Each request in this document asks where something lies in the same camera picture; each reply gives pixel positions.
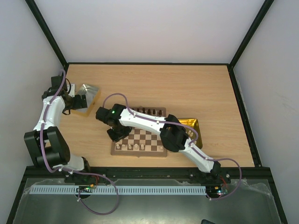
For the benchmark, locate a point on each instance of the gold interior green tin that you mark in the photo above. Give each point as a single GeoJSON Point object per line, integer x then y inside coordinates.
{"type": "Point", "coordinates": [191, 126]}

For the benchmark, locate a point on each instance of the black mounting rail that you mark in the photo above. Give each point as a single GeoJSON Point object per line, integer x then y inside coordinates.
{"type": "Point", "coordinates": [190, 175]}

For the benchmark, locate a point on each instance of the black enclosure frame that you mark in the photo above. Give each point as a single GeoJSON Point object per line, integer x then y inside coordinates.
{"type": "Point", "coordinates": [39, 37]}

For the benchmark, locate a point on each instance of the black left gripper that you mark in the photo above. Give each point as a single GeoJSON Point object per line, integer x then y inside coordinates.
{"type": "Point", "coordinates": [78, 105]}

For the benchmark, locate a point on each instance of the wooden chess board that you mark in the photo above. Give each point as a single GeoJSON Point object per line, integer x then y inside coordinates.
{"type": "Point", "coordinates": [151, 143]}

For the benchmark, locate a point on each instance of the white slotted cable duct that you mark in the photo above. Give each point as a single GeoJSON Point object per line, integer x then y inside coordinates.
{"type": "Point", "coordinates": [121, 190]}

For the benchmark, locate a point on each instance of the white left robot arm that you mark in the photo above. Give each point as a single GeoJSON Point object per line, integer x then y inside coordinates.
{"type": "Point", "coordinates": [46, 145]}

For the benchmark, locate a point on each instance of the silver interior yellow tin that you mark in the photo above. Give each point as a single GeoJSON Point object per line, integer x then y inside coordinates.
{"type": "Point", "coordinates": [92, 95]}

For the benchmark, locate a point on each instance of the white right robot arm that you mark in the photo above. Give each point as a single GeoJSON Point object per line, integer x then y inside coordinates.
{"type": "Point", "coordinates": [172, 134]}

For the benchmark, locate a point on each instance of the dark phone corner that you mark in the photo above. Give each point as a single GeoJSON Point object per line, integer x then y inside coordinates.
{"type": "Point", "coordinates": [204, 221]}

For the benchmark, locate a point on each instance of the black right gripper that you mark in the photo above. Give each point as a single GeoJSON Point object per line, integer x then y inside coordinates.
{"type": "Point", "coordinates": [119, 133]}

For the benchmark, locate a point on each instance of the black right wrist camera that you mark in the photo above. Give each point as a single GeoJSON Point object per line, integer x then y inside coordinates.
{"type": "Point", "coordinates": [102, 114]}

